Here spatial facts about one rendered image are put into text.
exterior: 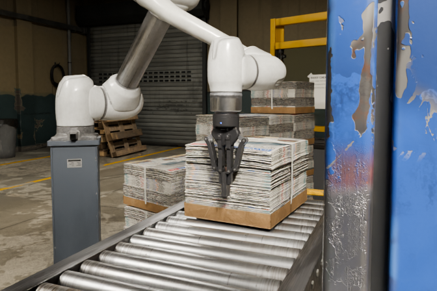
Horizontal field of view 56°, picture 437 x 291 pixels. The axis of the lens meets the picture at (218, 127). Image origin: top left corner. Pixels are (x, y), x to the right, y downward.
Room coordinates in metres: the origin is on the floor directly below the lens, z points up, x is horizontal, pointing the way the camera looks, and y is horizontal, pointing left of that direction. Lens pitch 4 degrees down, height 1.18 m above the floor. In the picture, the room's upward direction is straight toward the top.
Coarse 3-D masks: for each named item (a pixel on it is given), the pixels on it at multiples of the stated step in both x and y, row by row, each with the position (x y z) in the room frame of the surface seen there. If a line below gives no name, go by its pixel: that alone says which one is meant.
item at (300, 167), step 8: (248, 136) 1.51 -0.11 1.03; (256, 136) 1.51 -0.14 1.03; (264, 136) 1.52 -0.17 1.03; (296, 144) 1.34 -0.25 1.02; (304, 144) 1.42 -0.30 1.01; (296, 152) 1.34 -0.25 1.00; (304, 152) 1.44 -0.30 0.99; (296, 160) 1.35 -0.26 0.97; (304, 160) 1.43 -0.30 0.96; (296, 168) 1.35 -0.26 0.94; (304, 168) 1.44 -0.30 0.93; (296, 176) 1.36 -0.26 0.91; (304, 176) 1.45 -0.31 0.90; (296, 184) 1.36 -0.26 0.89; (304, 184) 1.45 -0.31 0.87; (296, 192) 1.36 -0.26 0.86
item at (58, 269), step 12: (180, 204) 1.44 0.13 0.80; (156, 216) 1.29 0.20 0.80; (132, 228) 1.17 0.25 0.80; (144, 228) 1.17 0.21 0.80; (108, 240) 1.07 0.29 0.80; (120, 240) 1.07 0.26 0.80; (84, 252) 0.98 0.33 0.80; (96, 252) 0.98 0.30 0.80; (60, 264) 0.91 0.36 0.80; (72, 264) 0.91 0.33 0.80; (36, 276) 0.85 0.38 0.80; (48, 276) 0.85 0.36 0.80; (12, 288) 0.79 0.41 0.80; (24, 288) 0.79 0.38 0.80
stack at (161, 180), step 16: (144, 160) 2.26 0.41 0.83; (160, 160) 2.26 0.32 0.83; (176, 160) 2.27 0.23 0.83; (128, 176) 2.17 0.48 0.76; (144, 176) 2.07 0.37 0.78; (160, 176) 1.99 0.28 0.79; (176, 176) 1.98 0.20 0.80; (128, 192) 2.16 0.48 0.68; (144, 192) 2.07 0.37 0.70; (160, 192) 2.00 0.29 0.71; (176, 192) 1.98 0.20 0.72; (128, 208) 2.17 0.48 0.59; (128, 224) 2.18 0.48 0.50
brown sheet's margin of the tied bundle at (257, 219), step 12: (192, 204) 1.26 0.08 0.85; (192, 216) 1.26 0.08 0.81; (204, 216) 1.24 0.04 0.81; (216, 216) 1.22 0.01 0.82; (228, 216) 1.20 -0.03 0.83; (240, 216) 1.18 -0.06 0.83; (252, 216) 1.16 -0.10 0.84; (264, 216) 1.15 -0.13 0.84; (276, 216) 1.18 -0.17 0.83; (264, 228) 1.15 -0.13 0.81
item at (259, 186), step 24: (192, 144) 1.27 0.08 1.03; (216, 144) 1.26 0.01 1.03; (264, 144) 1.30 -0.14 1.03; (192, 168) 1.26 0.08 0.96; (240, 168) 1.19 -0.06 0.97; (264, 168) 1.15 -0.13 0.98; (192, 192) 1.26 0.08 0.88; (216, 192) 1.23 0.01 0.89; (240, 192) 1.19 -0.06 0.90; (264, 192) 1.15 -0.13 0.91
